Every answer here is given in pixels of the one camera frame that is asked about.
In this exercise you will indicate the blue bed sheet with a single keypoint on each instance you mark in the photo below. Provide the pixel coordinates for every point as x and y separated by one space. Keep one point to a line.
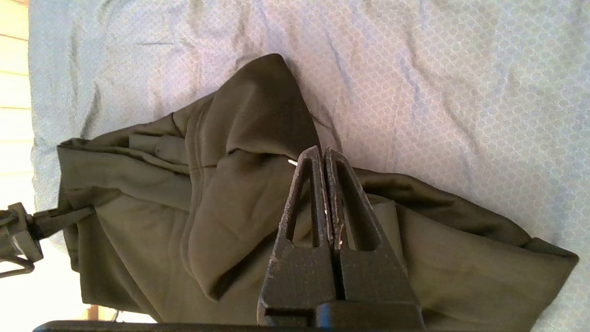
438 92

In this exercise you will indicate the black zip hoodie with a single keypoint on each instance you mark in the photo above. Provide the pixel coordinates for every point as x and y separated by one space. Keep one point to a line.
230 207

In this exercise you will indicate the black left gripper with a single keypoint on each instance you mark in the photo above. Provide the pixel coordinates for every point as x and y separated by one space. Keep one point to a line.
18 240

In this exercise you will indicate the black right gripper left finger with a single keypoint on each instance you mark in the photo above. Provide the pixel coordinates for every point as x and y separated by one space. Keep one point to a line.
299 276

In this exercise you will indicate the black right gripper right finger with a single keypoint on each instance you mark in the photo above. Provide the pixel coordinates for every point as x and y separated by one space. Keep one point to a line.
373 276

